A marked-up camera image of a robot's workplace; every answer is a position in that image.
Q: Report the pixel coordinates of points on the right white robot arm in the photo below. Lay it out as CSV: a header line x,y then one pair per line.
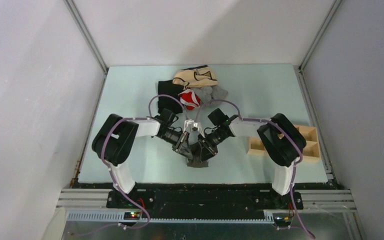
x,y
281,139

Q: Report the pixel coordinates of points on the aluminium frame rail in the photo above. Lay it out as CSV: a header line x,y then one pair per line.
x,y
330,214

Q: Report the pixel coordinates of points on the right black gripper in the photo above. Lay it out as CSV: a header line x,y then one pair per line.
x,y
208,149

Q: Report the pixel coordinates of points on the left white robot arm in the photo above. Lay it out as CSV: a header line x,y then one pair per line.
x,y
114,141

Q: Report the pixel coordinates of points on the left circuit board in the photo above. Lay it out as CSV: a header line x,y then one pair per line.
x,y
132,215

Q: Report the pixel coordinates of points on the red white underwear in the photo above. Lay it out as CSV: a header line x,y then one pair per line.
x,y
189,99

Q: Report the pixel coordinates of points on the wooden compartment box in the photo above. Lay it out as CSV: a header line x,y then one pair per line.
x,y
311,152

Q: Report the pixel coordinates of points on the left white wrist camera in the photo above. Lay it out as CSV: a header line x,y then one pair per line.
x,y
188,125

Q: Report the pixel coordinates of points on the circuit board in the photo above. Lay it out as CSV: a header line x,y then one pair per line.
x,y
132,215
282,221

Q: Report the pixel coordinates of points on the brown boxer briefs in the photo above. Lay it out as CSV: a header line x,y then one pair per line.
x,y
195,161

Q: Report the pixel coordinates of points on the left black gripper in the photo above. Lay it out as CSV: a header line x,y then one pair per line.
x,y
185,149

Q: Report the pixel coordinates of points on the right circuit board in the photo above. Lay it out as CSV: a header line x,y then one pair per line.
x,y
282,221

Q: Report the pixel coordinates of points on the beige underwear black trim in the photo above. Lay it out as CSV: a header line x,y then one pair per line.
x,y
195,77

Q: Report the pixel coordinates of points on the grey striped underwear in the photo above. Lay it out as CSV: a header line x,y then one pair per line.
x,y
208,94

